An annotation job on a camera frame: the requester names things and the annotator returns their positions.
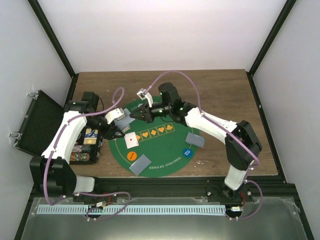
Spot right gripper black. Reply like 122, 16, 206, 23
130, 101, 172, 124

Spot blue patterned card deck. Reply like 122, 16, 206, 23
114, 108, 135, 133

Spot ace of diamonds card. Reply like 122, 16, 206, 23
124, 132, 139, 149

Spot orange big blind button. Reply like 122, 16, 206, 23
127, 151, 138, 162

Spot dealt cards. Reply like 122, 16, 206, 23
185, 132, 205, 148
129, 154, 152, 176

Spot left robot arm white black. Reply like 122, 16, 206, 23
29, 92, 125, 205

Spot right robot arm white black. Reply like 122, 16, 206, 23
130, 82, 263, 202

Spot black poker chip case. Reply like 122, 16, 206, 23
69, 127, 104, 165

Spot round green poker mat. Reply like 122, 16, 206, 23
107, 96, 200, 179

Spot light blue slotted strip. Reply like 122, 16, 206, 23
36, 204, 226, 216

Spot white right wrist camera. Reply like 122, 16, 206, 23
136, 88, 154, 108

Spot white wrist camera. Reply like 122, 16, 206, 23
104, 108, 126, 125
136, 88, 154, 108

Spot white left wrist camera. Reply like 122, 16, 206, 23
104, 108, 126, 125

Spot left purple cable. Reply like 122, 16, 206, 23
42, 86, 132, 222

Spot purple cable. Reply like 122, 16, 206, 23
42, 86, 132, 222
144, 70, 264, 222

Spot black mounting rail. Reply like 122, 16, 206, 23
32, 174, 296, 203

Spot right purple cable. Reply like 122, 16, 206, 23
144, 70, 264, 222

